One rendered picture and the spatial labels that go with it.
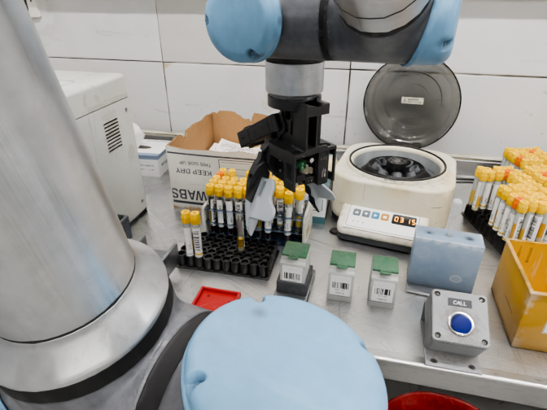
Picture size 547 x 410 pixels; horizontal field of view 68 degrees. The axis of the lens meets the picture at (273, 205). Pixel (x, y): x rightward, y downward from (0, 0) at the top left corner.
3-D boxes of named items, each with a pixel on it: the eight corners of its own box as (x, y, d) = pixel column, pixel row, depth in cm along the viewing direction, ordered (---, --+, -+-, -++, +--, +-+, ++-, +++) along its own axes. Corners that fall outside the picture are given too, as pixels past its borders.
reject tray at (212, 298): (185, 317, 62) (185, 314, 62) (202, 289, 68) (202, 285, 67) (227, 325, 61) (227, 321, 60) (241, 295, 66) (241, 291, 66)
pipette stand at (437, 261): (405, 292, 67) (415, 242, 62) (406, 268, 73) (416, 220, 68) (470, 305, 64) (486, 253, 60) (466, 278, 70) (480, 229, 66)
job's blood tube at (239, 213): (237, 260, 74) (234, 212, 70) (238, 256, 75) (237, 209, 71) (243, 261, 74) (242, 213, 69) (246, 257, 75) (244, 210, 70)
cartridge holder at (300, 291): (271, 304, 65) (271, 287, 63) (285, 271, 72) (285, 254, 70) (304, 311, 63) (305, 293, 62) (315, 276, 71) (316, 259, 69)
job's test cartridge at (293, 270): (279, 290, 66) (279, 258, 63) (286, 272, 70) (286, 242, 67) (304, 294, 65) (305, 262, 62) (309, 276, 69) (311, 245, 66)
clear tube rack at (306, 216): (203, 238, 81) (200, 207, 78) (220, 214, 90) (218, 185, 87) (304, 251, 77) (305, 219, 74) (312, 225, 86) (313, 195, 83)
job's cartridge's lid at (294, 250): (280, 259, 63) (280, 255, 62) (286, 242, 67) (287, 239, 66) (304, 263, 62) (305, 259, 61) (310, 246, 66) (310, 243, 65)
